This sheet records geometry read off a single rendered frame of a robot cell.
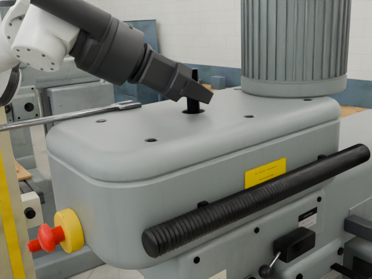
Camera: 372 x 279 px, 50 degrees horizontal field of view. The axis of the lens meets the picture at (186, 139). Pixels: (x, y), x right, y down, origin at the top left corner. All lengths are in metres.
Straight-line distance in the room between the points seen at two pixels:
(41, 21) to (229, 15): 6.19
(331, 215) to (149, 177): 0.46
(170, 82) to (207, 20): 6.52
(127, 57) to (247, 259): 0.36
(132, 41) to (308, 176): 0.33
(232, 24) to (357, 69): 2.24
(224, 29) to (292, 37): 6.08
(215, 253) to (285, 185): 0.14
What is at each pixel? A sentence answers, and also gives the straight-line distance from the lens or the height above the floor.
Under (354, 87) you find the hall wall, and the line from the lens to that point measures 5.39.
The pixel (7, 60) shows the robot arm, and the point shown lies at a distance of 0.70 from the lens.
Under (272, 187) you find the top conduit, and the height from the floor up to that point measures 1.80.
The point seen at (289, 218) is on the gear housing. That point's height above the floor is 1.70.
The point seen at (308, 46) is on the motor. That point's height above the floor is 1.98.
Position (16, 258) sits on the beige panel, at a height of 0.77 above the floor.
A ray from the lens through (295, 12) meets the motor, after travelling 0.72.
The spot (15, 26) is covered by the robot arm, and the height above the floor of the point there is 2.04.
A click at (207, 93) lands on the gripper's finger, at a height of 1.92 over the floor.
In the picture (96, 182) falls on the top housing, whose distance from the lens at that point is 0.50.
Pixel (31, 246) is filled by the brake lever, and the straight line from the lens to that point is 0.70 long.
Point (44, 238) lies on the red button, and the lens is 0.58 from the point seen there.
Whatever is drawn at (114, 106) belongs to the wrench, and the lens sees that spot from 0.71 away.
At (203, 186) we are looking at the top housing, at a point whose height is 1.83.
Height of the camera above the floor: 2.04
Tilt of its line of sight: 17 degrees down
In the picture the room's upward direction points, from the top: 3 degrees counter-clockwise
